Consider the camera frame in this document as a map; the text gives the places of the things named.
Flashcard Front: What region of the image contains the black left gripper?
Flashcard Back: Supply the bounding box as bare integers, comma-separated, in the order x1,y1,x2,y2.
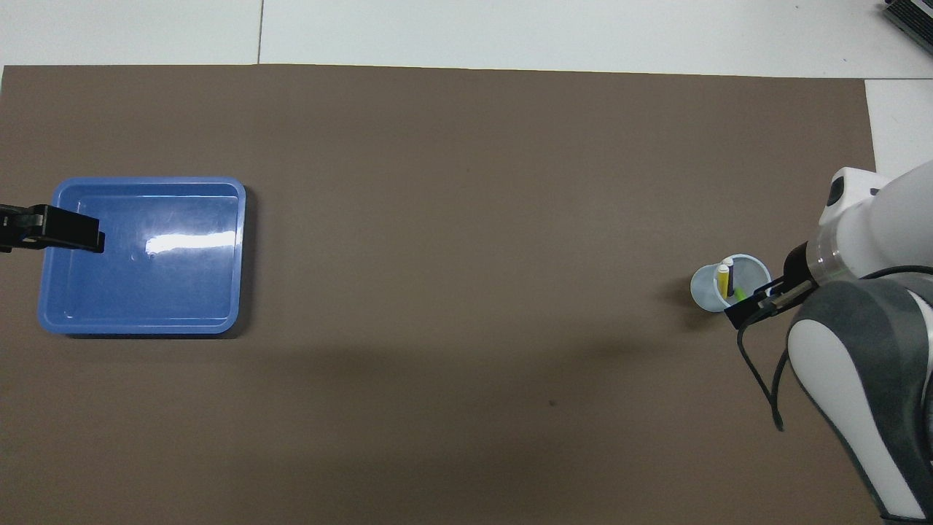
0,203,106,254

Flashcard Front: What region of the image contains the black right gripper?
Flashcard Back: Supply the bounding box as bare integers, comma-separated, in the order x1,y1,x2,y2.
723,242,819,330

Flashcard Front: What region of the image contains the pale blue plastic cup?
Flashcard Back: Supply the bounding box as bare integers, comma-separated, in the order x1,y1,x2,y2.
690,254,773,314

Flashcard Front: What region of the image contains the blue plastic tray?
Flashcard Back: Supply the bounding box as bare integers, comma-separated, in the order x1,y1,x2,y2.
38,176,247,336

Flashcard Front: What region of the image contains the brown table mat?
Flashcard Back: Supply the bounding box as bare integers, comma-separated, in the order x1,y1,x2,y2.
0,64,918,525

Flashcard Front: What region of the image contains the grey laptop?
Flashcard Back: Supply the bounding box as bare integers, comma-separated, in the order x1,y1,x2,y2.
882,0,933,39

